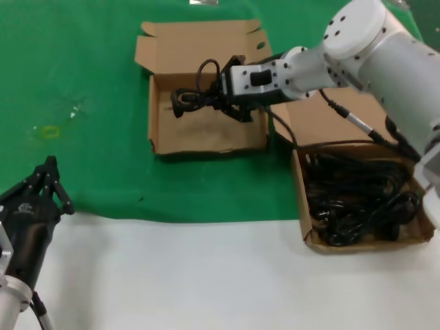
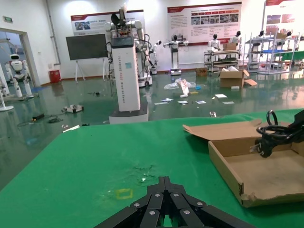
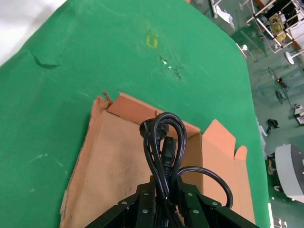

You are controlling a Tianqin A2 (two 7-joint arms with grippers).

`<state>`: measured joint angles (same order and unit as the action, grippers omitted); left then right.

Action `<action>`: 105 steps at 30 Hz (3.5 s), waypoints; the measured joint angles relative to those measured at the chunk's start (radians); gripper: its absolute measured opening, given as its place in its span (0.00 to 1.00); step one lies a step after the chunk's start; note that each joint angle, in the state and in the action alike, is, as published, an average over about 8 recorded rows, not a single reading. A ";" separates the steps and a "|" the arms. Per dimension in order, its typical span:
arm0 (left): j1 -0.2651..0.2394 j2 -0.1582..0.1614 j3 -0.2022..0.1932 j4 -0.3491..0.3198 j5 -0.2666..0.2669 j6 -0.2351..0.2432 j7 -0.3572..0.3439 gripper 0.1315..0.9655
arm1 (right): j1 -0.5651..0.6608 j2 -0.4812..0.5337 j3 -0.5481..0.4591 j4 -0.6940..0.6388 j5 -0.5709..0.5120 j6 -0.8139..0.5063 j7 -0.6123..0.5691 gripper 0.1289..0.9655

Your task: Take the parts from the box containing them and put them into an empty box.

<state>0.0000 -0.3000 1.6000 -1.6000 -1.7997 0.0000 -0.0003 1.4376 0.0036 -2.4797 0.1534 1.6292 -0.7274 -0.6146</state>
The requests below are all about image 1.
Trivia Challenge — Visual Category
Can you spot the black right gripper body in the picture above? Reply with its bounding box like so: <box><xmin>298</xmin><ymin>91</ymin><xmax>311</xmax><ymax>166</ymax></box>
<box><xmin>240</xmin><ymin>93</ymin><xmax>293</xmax><ymax>113</ymax></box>

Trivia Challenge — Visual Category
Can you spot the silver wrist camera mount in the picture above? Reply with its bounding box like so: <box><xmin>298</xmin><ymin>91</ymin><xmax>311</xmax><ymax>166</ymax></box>
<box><xmin>219</xmin><ymin>58</ymin><xmax>289</xmax><ymax>104</ymax></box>
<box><xmin>0</xmin><ymin>219</ymin><xmax>14</xmax><ymax>278</ymax></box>

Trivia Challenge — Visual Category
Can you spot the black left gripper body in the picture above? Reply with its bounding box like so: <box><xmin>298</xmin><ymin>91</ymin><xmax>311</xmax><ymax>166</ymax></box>
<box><xmin>0</xmin><ymin>192</ymin><xmax>60</xmax><ymax>288</ymax></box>

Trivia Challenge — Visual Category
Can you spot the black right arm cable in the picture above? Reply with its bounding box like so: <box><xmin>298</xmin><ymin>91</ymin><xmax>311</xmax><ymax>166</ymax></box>
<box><xmin>263</xmin><ymin>87</ymin><xmax>422</xmax><ymax>162</ymax></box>

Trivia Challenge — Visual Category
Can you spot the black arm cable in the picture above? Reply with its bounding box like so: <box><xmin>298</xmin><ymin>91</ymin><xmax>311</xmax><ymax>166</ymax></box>
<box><xmin>263</xmin><ymin>87</ymin><xmax>422</xmax><ymax>162</ymax></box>
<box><xmin>29</xmin><ymin>290</ymin><xmax>54</xmax><ymax>330</ymax></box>

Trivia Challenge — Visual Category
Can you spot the green tablecloth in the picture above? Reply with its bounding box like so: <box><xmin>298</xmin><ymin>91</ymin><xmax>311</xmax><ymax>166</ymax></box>
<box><xmin>0</xmin><ymin>0</ymin><xmax>440</xmax><ymax>224</ymax></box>

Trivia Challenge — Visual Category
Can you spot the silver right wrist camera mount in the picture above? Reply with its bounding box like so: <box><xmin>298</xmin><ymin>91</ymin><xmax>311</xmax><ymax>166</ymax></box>
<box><xmin>219</xmin><ymin>58</ymin><xmax>289</xmax><ymax>104</ymax></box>

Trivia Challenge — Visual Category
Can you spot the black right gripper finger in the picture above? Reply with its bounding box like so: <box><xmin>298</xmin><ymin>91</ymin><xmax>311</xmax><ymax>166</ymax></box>
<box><xmin>214</xmin><ymin>98</ymin><xmax>255</xmax><ymax>124</ymax></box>
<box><xmin>219</xmin><ymin>54</ymin><xmax>249</xmax><ymax>75</ymax></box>

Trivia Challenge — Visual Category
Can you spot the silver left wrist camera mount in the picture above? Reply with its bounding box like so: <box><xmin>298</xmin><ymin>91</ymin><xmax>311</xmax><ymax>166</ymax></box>
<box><xmin>0</xmin><ymin>219</ymin><xmax>14</xmax><ymax>278</ymax></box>

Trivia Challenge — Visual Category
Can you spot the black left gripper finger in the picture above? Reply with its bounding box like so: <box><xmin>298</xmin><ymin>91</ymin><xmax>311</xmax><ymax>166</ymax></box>
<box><xmin>43</xmin><ymin>155</ymin><xmax>76</xmax><ymax>215</ymax></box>
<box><xmin>6</xmin><ymin>155</ymin><xmax>52</xmax><ymax>199</ymax></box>

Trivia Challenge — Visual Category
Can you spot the black power cable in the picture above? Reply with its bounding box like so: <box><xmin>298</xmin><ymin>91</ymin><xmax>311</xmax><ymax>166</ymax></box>
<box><xmin>170</xmin><ymin>58</ymin><xmax>224</xmax><ymax>120</ymax></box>

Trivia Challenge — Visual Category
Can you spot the tangled black power cables pile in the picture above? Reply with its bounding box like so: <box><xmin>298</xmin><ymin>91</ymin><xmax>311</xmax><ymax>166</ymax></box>
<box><xmin>304</xmin><ymin>153</ymin><xmax>421</xmax><ymax>247</ymax></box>

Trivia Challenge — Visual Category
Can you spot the torn-rim open cardboard box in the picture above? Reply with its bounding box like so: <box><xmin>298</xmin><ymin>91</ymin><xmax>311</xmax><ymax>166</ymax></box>
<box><xmin>133</xmin><ymin>19</ymin><xmax>274</xmax><ymax>158</ymax></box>

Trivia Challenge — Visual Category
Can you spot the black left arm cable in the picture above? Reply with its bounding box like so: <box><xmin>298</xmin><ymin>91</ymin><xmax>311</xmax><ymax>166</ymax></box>
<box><xmin>29</xmin><ymin>290</ymin><xmax>54</xmax><ymax>330</ymax></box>

